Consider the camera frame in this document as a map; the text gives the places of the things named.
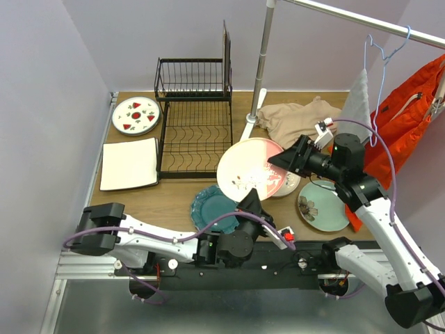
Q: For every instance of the black wire dish rack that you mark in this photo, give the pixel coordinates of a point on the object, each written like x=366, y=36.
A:
x=195, y=96

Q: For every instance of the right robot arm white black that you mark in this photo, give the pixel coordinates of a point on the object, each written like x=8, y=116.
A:
x=412, y=288

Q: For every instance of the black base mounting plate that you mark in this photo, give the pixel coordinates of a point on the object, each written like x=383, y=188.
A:
x=269, y=268

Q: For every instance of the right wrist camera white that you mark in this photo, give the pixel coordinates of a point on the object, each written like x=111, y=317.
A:
x=324, y=134

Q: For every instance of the mint green plate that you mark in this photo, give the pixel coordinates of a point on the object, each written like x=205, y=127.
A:
x=320, y=206

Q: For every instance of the blue wire hanger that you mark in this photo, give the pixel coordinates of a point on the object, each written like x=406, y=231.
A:
x=368, y=43

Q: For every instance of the pink plate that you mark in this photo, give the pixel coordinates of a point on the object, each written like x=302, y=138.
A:
x=244, y=166

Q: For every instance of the aluminium rail frame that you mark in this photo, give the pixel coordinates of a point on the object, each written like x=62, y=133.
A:
x=168, y=205

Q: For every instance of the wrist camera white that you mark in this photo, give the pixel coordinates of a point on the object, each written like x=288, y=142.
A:
x=324, y=134
x=284, y=238

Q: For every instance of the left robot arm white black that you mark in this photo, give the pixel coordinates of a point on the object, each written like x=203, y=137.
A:
x=229, y=238

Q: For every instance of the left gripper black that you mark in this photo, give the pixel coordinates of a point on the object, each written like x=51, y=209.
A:
x=250, y=204

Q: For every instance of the orange garment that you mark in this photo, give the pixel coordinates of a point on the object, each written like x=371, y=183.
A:
x=403, y=119

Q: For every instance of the silver clothes rack stand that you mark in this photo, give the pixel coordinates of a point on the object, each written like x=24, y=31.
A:
x=259, y=92

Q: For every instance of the beige plate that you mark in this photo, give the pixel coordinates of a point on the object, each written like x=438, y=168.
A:
x=290, y=184

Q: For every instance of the grey cloth on hanger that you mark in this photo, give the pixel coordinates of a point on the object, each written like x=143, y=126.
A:
x=357, y=108

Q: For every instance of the teal scalloped plate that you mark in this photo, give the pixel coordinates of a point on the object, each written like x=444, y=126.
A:
x=209, y=204

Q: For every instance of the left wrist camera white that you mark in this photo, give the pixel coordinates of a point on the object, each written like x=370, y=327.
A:
x=284, y=238

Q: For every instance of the beige cloth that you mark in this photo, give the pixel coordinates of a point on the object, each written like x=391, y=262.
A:
x=286, y=122

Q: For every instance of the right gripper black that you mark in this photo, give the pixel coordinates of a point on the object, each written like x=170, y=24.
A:
x=290, y=159

